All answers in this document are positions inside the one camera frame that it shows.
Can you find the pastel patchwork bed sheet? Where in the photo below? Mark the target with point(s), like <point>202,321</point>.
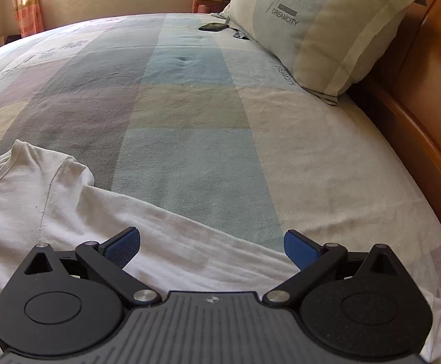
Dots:
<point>175,117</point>

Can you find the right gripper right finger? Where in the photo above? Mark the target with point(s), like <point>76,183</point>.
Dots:
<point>358,305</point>

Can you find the wooden bedside table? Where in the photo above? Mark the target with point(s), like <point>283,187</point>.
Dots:
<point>208,6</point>

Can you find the Dreamcity pillow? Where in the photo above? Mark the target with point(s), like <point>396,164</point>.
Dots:
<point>326,45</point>

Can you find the wooden headboard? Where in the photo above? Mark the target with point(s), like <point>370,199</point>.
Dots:
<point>406,87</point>

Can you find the black phone on bed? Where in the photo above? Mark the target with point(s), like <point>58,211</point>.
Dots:
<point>213,27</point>

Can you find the orange patterned left curtain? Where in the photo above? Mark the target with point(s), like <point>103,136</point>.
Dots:
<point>28,17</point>

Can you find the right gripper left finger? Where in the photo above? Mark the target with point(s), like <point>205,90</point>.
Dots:
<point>60,303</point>

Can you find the white printed t-shirt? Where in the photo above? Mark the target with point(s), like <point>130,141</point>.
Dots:
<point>356,195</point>

